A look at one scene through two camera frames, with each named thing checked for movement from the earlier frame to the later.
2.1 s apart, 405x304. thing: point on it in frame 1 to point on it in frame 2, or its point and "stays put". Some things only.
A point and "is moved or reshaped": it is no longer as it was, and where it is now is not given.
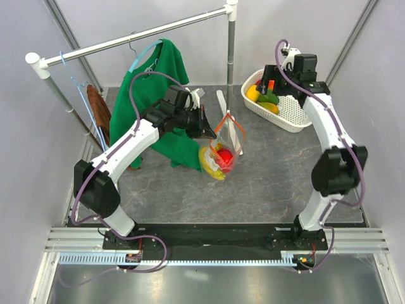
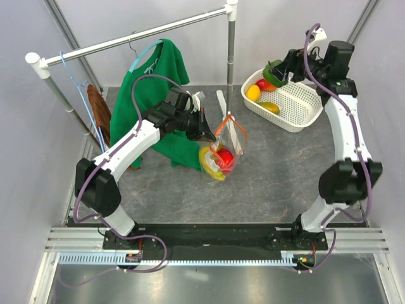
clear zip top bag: [218, 157] stays put
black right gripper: [272, 71] to [293, 62]
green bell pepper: [270, 97] is moved or reshaped
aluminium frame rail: [347, 240] stays put
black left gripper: [195, 133] stays put
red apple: [224, 159] stays put
